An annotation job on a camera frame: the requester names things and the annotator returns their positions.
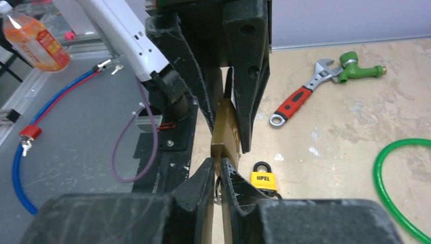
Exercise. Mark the orange plastic bottle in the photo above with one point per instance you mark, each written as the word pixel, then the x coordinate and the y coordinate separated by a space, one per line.
pixel 33 40

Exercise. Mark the red adjustable wrench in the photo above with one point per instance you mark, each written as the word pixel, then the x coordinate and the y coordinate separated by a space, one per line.
pixel 322 73

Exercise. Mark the black headed key bunch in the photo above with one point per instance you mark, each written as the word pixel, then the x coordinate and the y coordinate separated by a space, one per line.
pixel 217 191

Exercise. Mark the green cable lock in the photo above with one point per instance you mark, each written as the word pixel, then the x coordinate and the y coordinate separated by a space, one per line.
pixel 401 176

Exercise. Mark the small yellow padlock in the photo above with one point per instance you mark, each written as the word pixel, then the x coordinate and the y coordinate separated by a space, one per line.
pixel 263 179

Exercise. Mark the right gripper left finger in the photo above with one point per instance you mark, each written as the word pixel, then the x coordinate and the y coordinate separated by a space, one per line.
pixel 193 211

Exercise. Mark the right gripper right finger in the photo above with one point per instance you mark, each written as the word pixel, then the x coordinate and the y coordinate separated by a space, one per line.
pixel 240 210

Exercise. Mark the large brass padlock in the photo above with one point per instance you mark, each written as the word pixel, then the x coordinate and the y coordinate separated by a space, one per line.
pixel 225 142

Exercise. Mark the green hose nozzle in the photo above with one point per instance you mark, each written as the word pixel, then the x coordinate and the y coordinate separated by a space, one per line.
pixel 351 69

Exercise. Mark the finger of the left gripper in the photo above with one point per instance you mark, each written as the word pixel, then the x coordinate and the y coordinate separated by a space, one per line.
pixel 177 42
pixel 247 28

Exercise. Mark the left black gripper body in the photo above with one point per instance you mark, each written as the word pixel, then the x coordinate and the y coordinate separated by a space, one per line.
pixel 206 20

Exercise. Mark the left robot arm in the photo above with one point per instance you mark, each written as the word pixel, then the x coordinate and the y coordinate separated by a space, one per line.
pixel 121 25

